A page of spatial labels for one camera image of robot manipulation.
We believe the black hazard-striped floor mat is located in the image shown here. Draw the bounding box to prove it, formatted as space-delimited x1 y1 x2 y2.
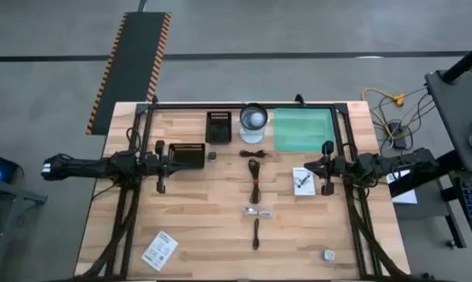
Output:
85 11 172 136

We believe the long black cable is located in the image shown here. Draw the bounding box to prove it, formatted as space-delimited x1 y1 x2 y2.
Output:
247 158 262 205

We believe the grey metal stand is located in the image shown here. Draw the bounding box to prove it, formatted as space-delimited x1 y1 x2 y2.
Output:
0 182 49 282

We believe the large black plastic basket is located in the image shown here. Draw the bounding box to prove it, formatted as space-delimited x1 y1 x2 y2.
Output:
168 143 206 170

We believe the white folded paper leaflet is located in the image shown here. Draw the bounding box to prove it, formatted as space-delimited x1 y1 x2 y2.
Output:
141 230 180 273

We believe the black USB cable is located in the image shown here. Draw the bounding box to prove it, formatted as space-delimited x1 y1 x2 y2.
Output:
252 218 261 251

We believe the white cable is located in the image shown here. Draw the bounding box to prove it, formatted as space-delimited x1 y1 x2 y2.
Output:
242 206 275 219

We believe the black diagonal pole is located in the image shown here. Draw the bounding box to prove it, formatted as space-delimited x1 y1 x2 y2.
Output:
441 38 472 85

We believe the yellow extension cable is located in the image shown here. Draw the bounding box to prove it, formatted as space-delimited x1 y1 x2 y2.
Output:
361 88 407 139

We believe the black power adapter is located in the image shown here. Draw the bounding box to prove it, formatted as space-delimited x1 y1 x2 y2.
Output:
387 121 408 150

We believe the small black plastic basket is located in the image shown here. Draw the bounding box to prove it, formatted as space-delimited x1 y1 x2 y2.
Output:
204 110 233 144

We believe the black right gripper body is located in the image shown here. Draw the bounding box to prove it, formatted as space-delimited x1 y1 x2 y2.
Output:
321 139 348 197

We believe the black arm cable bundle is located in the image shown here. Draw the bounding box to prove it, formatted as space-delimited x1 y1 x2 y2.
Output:
347 187 416 281
88 183 142 280

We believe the white paper sheet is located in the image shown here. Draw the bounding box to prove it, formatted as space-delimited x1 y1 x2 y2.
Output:
386 168 419 205

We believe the black desk leg frame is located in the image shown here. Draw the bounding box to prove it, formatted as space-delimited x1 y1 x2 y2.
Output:
391 150 470 250

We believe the short black cable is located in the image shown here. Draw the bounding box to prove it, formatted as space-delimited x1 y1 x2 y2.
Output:
239 149 268 159

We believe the teal translucent plastic bin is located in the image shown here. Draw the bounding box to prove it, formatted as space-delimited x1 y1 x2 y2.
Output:
273 107 337 153

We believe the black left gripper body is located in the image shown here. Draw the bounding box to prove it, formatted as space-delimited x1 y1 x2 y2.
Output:
141 139 171 195

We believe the white metal tumbler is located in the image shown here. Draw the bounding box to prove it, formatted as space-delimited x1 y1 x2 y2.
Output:
239 102 269 133

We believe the black aluminium table frame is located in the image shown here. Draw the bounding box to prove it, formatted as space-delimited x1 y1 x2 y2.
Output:
117 93 384 280

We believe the black side desk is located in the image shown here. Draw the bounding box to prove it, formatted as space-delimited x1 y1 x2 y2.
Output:
423 69 472 173

